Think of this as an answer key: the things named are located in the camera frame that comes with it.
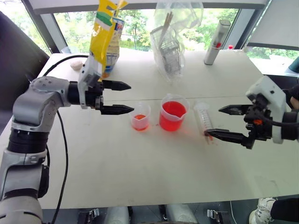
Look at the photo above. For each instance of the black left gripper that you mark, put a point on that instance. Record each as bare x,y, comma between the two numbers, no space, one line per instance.
94,96

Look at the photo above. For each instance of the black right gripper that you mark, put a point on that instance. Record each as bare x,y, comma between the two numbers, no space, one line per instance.
257,123

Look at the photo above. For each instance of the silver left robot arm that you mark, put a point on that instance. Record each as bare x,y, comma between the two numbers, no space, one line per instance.
32,102

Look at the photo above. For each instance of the clear plastic syringe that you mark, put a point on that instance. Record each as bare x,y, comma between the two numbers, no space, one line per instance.
203,116

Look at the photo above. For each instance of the small beaker red liquid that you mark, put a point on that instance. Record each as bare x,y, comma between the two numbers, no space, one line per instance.
140,116

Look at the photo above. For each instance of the large beaker red liquid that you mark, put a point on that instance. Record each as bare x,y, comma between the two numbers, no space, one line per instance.
173,114

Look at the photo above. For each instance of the white crumpled tissue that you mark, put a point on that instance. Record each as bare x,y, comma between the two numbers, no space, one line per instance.
76,65

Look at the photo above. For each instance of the yellow snack bag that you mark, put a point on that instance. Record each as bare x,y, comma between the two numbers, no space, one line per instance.
107,39

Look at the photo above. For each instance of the red bottle cap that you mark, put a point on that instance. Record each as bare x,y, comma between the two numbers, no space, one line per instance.
230,46

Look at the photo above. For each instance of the clear plastic bag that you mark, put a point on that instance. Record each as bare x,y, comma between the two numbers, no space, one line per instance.
172,37

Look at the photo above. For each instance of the white cylindrical tube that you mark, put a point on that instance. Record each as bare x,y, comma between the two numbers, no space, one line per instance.
216,42

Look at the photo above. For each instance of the wooden chopsticks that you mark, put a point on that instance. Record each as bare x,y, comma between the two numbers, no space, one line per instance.
166,25

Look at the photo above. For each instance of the white sneaker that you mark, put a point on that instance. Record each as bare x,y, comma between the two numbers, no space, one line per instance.
260,211

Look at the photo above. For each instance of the metal table clamp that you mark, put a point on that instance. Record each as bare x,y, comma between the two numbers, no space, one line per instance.
90,214
213,214

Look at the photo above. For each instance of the dark chair back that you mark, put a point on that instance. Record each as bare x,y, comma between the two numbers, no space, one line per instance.
18,70

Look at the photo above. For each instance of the silver rounded robot leg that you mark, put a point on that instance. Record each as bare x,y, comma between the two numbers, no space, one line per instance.
118,215
182,214

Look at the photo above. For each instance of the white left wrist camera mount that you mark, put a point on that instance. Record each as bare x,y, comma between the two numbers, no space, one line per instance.
88,72

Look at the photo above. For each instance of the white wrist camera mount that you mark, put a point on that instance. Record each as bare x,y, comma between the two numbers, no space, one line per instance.
88,72
271,105

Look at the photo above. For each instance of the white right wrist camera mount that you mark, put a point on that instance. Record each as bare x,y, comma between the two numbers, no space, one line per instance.
271,105

